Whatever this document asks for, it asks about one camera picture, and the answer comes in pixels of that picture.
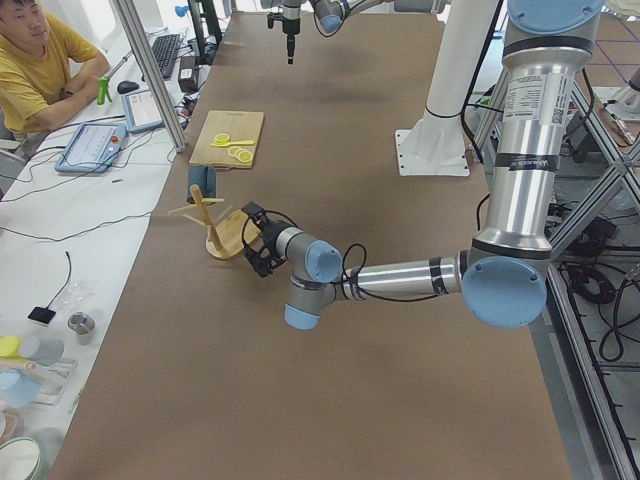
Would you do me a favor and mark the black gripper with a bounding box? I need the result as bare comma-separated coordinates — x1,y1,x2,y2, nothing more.
281,0,301,65
244,220,290,278

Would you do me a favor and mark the teal cup yellow inside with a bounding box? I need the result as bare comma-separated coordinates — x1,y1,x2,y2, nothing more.
186,165,217,204

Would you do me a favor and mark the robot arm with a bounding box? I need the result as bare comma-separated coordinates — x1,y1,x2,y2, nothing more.
240,1,605,330
261,0,450,65

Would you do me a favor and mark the wooden cup storage rack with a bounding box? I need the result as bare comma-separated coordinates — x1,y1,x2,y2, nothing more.
168,184,260,260

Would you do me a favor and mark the small steel cup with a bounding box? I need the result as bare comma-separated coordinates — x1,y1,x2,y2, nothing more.
67,312,95,345

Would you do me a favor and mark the grey cup on tray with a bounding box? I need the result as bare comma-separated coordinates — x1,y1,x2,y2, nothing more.
18,336,64,366

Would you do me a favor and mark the yellow cup on tray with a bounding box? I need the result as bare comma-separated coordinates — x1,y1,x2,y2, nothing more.
0,336,22,359

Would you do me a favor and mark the light blue cup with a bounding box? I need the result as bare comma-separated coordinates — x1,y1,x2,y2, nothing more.
0,369,40,408

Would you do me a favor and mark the lemon slice front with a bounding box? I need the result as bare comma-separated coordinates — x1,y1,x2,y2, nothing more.
235,149,253,164

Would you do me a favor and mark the yellow plastic knife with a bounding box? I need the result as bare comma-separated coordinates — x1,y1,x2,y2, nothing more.
210,140,255,148

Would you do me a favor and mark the wooden cutting board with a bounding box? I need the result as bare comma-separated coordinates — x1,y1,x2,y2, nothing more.
189,110,265,169

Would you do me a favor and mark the black keyboard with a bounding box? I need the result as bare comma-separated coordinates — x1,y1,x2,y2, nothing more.
151,34,182,79

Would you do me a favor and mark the blue teach pendant far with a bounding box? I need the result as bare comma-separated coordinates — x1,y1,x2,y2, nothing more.
120,89,164,134

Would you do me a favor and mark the blue teach pendant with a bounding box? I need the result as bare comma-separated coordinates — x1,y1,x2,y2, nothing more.
120,89,164,134
54,122,128,174

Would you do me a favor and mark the black computer mouse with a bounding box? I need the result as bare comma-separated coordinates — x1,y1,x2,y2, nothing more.
117,80,140,95

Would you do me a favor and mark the green clamp tool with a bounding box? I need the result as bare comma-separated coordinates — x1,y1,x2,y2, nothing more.
96,75,112,105

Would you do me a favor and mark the blue teach pendant near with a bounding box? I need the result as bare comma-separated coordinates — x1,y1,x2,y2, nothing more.
54,122,128,174

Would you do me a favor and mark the black square pad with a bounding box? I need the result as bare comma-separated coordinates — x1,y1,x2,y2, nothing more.
27,306,56,325

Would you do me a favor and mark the person in yellow shirt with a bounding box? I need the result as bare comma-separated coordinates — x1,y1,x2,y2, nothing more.
1,1,109,136

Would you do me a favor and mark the mint green bowl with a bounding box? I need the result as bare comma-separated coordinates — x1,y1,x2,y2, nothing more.
1,437,43,480

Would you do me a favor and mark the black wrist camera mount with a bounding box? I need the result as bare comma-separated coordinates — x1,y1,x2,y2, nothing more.
241,201,270,227

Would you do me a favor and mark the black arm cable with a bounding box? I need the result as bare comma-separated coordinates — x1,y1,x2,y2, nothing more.
329,243,461,304

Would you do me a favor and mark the aluminium frame post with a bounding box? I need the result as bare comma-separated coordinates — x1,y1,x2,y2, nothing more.
112,0,187,153

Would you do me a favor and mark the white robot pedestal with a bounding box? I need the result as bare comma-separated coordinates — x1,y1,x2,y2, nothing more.
395,0,502,177

